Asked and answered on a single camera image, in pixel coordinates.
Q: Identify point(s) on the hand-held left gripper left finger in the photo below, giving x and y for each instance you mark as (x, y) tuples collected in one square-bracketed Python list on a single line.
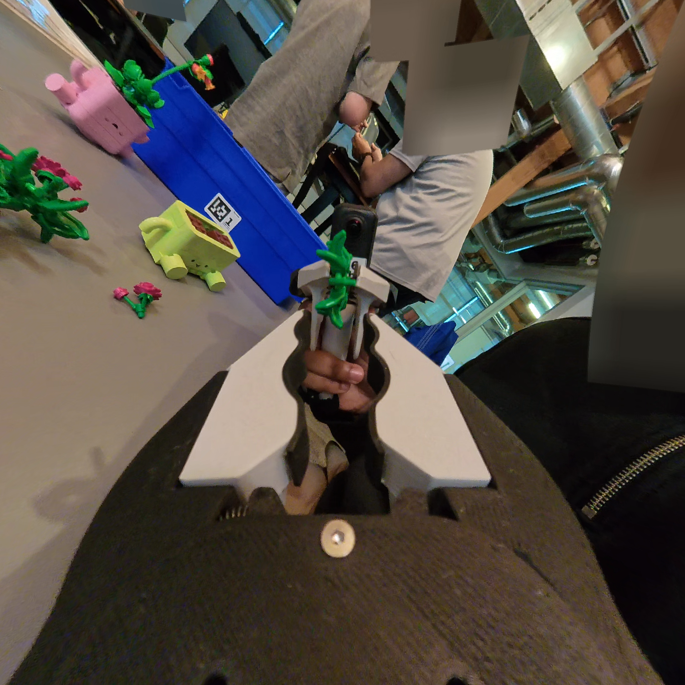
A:
[(241, 428)]

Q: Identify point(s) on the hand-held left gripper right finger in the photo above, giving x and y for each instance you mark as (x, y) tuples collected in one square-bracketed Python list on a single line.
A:
[(433, 428)]

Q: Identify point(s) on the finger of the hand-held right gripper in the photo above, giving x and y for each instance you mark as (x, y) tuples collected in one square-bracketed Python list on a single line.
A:
[(374, 291), (310, 278)]

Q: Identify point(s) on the green toy leaf stem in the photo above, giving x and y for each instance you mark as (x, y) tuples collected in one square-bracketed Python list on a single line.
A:
[(337, 278)]

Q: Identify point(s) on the pink toy flower sprig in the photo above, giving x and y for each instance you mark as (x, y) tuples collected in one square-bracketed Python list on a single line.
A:
[(145, 290)]

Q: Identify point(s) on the person's right hand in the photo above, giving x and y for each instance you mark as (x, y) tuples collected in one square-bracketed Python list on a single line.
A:
[(342, 380)]

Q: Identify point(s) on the blue cloth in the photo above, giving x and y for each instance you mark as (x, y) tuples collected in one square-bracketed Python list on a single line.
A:
[(433, 340)]

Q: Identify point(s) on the lime toy brick pot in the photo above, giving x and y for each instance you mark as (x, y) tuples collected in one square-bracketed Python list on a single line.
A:
[(182, 243)]

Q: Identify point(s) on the blue plastic bin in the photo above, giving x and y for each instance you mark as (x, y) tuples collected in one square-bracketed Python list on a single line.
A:
[(214, 160)]

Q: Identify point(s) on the black office chair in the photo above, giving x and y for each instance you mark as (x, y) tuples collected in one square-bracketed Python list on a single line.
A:
[(227, 80)]

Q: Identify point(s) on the small black monitor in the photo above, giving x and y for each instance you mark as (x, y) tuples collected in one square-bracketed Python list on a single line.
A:
[(225, 32)]

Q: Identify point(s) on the pink toy pot with plant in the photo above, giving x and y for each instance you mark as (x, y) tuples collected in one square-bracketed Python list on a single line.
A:
[(101, 112)]

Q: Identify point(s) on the green plant with pink flowers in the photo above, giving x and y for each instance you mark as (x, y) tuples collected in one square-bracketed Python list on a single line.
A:
[(37, 198)]

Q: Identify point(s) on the large printed sheet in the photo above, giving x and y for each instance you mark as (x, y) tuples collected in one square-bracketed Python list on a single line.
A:
[(59, 27)]

